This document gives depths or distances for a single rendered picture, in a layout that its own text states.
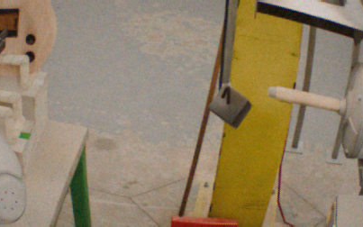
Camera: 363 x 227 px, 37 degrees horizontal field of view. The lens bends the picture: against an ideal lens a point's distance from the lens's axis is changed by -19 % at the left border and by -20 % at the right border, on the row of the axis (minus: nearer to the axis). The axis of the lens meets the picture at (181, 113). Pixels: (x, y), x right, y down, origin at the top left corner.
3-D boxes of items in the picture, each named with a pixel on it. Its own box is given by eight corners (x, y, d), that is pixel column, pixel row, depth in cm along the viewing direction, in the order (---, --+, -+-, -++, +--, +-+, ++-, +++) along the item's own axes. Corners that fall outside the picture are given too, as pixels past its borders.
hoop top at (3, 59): (31, 62, 160) (31, 53, 158) (27, 68, 157) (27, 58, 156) (-17, 59, 161) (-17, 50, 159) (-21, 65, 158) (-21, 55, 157)
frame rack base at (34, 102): (49, 120, 181) (48, 70, 172) (38, 147, 169) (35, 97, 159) (-14, 109, 182) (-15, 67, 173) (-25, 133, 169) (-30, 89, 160)
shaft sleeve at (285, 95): (339, 113, 139) (337, 111, 143) (340, 100, 139) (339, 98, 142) (276, 101, 141) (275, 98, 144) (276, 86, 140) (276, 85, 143)
